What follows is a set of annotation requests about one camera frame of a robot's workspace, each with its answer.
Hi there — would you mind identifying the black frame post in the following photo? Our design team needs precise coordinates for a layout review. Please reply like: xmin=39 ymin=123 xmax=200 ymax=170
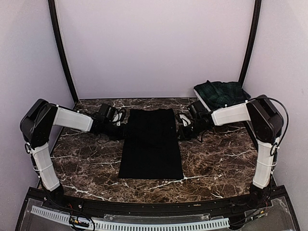
xmin=238 ymin=0 xmax=262 ymax=87
xmin=48 ymin=0 xmax=79 ymax=103

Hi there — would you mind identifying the left black frame post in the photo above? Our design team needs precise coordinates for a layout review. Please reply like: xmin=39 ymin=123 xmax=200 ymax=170
xmin=48 ymin=0 xmax=79 ymax=103

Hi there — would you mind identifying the white laundry basket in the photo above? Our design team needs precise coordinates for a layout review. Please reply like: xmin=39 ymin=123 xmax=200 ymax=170
xmin=193 ymin=88 xmax=211 ymax=111

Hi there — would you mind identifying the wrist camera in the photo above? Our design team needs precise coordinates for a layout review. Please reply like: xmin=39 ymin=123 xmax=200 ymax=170
xmin=97 ymin=103 xmax=126 ymax=126
xmin=176 ymin=100 xmax=209 ymax=127

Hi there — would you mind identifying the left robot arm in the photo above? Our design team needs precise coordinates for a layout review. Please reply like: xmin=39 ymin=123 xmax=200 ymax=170
xmin=20 ymin=99 xmax=126 ymax=192

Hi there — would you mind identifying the dark green plaid garment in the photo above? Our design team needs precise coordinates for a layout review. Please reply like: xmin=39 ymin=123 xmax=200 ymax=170
xmin=194 ymin=80 xmax=251 ymax=110

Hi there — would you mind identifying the black t-shirt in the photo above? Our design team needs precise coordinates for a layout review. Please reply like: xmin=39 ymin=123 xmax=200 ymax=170
xmin=118 ymin=109 xmax=184 ymax=180

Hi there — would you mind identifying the white slotted cable duct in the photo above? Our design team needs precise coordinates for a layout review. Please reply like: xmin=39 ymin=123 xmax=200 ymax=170
xmin=30 ymin=206 xmax=230 ymax=231

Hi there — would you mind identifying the right black frame post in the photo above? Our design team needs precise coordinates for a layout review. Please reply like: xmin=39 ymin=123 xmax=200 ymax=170
xmin=238 ymin=0 xmax=262 ymax=87

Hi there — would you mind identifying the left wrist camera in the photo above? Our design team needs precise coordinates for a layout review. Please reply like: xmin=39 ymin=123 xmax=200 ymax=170
xmin=97 ymin=103 xmax=126 ymax=126

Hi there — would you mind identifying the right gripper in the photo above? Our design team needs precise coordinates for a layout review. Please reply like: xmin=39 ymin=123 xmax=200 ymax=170
xmin=174 ymin=119 xmax=207 ymax=141

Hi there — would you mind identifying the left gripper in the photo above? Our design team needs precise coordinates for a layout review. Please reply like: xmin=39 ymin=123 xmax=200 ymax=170
xmin=103 ymin=121 xmax=132 ymax=141

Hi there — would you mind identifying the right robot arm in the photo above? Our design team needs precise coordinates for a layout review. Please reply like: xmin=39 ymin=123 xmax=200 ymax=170
xmin=177 ymin=95 xmax=288 ymax=189

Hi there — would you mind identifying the black front rail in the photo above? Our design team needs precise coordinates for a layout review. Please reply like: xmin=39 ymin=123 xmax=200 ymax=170
xmin=35 ymin=190 xmax=266 ymax=218

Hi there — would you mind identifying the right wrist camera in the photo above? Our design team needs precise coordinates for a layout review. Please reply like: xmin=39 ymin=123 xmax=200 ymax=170
xmin=176 ymin=100 xmax=209 ymax=127

